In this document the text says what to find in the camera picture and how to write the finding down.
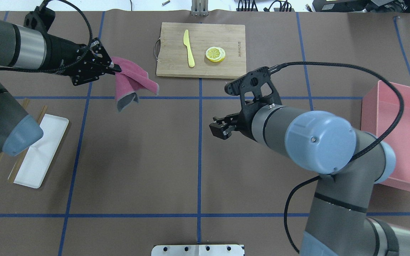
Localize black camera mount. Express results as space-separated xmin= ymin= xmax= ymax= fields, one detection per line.
xmin=23 ymin=5 xmax=56 ymax=33
xmin=224 ymin=66 xmax=282 ymax=112

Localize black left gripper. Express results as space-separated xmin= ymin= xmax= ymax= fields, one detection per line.
xmin=70 ymin=39 xmax=122 ymax=86

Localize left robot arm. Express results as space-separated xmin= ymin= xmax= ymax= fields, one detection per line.
xmin=0 ymin=6 xmax=121 ymax=156

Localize metal base plate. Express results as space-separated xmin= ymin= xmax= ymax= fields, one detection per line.
xmin=151 ymin=244 xmax=245 ymax=256

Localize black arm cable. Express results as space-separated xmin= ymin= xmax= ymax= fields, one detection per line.
xmin=41 ymin=0 xmax=94 ymax=73
xmin=269 ymin=62 xmax=405 ymax=254

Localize pink microfiber cloth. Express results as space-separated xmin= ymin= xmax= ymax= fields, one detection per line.
xmin=111 ymin=57 xmax=159 ymax=112

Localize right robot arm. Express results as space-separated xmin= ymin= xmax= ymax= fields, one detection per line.
xmin=209 ymin=104 xmax=410 ymax=256

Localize lemon slices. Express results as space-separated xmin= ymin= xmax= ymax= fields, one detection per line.
xmin=205 ymin=47 xmax=226 ymax=63

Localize white rectangular plate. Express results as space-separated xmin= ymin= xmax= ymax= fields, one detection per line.
xmin=13 ymin=114 xmax=69 ymax=188

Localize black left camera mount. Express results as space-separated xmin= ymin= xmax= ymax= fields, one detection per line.
xmin=23 ymin=5 xmax=56 ymax=33

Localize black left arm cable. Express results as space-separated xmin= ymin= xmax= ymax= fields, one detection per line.
xmin=41 ymin=0 xmax=94 ymax=73

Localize yellow plastic knife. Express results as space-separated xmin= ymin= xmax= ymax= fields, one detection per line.
xmin=183 ymin=29 xmax=195 ymax=68

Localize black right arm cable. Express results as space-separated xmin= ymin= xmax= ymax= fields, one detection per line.
xmin=269 ymin=62 xmax=405 ymax=254

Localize metal bracket at table edge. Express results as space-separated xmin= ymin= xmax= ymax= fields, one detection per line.
xmin=191 ymin=0 xmax=209 ymax=17

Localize bamboo cutting board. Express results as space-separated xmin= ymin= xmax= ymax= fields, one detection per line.
xmin=156 ymin=22 xmax=246 ymax=79

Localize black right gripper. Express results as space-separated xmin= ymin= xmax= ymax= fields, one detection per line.
xmin=209 ymin=112 xmax=252 ymax=140

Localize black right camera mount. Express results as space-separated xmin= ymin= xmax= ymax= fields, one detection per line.
xmin=224 ymin=66 xmax=282 ymax=112

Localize pink plastic bin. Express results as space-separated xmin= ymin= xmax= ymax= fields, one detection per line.
xmin=361 ymin=81 xmax=410 ymax=192

